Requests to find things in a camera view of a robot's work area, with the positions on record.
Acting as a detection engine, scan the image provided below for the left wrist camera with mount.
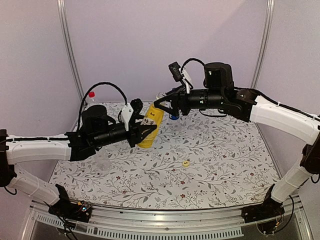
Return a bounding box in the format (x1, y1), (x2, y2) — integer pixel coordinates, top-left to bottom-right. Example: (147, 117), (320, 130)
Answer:
(118, 98), (144, 132)

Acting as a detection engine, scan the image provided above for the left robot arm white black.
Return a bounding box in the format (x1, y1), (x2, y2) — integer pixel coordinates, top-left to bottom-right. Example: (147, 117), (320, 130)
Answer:
(0, 104), (157, 217)

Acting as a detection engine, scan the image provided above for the left black camera cable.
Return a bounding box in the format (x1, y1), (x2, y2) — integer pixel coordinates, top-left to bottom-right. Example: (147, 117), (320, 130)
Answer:
(76, 81), (128, 131)

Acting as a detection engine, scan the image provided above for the red-capped clear bottle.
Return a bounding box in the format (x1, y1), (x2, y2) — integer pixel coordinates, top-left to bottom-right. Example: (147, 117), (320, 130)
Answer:
(84, 91), (99, 110)

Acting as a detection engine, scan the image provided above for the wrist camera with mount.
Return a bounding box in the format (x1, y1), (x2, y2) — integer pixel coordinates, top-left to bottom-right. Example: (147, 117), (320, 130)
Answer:
(168, 62), (194, 94)
(118, 98), (144, 132)

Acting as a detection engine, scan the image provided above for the pale yellow bottle cap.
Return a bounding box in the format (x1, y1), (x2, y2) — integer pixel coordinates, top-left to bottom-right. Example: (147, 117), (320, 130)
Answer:
(182, 160), (190, 167)

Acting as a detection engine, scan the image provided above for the left aluminium corner post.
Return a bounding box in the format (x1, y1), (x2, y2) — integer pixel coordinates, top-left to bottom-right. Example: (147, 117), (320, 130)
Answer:
(56, 0), (85, 100)

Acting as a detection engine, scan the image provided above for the black camera cable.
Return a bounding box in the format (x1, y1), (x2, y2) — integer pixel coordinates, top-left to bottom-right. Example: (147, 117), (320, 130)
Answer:
(180, 57), (206, 71)
(76, 81), (128, 131)

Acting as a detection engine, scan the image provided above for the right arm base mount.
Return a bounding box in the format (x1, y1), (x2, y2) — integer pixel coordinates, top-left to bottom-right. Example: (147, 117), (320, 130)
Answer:
(241, 196), (285, 235)

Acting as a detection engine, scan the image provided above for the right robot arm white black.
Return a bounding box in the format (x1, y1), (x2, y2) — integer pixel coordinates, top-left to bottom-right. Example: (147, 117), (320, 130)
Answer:
(154, 62), (320, 218)

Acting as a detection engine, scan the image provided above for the right black camera cable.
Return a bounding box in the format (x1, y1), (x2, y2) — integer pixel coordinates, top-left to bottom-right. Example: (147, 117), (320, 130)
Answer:
(180, 57), (206, 71)

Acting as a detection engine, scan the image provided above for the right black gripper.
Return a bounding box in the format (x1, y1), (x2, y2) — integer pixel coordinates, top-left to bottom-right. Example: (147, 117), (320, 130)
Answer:
(153, 84), (225, 116)

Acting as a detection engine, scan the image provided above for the right aluminium corner post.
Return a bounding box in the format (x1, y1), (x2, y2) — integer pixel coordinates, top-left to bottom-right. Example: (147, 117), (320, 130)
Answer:
(250, 0), (275, 89)

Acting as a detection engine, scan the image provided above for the clear empty plastic bottle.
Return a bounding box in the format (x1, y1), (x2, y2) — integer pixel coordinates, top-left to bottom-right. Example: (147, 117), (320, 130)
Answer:
(92, 147), (112, 172)

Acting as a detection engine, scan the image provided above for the yellow juice bottle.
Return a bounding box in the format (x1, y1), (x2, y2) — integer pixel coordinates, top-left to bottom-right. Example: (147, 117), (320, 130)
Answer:
(138, 103), (164, 149)

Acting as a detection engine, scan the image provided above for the Pepsi bottle blue label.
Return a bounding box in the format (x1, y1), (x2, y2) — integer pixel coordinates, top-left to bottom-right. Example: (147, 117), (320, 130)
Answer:
(156, 91), (181, 121)

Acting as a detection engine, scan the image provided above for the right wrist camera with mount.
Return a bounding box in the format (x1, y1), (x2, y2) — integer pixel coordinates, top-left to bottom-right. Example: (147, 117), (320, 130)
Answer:
(168, 62), (194, 94)

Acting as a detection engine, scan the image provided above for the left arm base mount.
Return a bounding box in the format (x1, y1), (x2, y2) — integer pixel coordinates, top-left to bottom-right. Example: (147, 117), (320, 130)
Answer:
(48, 184), (93, 223)

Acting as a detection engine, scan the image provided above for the aluminium corner post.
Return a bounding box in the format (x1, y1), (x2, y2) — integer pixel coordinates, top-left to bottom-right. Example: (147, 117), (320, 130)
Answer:
(56, 0), (85, 100)
(250, 0), (275, 89)

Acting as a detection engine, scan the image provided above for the floral patterned table mat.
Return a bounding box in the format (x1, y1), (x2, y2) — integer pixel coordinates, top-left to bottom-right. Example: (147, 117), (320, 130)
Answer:
(50, 110), (279, 210)

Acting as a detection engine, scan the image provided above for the aluminium front rail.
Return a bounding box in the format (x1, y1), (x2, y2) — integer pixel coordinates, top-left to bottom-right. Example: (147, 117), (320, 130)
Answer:
(21, 195), (313, 240)

